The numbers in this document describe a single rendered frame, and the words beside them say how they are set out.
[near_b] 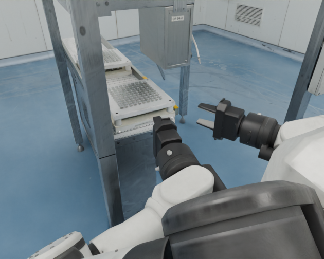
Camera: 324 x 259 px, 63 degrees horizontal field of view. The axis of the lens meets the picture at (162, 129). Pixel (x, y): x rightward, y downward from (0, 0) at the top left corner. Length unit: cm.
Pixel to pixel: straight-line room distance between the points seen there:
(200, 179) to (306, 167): 26
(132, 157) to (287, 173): 103
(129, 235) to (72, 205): 146
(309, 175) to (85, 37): 62
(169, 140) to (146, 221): 21
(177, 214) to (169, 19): 76
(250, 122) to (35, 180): 173
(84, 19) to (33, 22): 368
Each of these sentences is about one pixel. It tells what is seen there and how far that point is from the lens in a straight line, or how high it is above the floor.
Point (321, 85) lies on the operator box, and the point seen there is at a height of 89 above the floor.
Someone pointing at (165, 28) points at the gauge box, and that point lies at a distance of 87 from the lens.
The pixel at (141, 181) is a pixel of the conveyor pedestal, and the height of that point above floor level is 40.
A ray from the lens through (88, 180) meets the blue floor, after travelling 201.
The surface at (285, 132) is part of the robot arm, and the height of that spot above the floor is 103.
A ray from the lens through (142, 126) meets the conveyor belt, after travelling 101.
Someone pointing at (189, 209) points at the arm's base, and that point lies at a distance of 16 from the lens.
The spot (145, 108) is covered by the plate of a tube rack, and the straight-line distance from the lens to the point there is 96.
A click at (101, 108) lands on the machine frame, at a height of 99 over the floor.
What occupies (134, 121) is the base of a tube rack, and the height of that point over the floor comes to 86.
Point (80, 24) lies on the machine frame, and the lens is 73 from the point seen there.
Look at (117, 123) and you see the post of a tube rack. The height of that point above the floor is 87.
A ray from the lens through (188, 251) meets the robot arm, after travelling 17.
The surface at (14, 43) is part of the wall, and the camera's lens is 441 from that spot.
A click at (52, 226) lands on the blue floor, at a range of 182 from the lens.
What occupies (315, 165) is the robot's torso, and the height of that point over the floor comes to 124.
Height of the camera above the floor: 139
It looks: 35 degrees down
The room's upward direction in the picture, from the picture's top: straight up
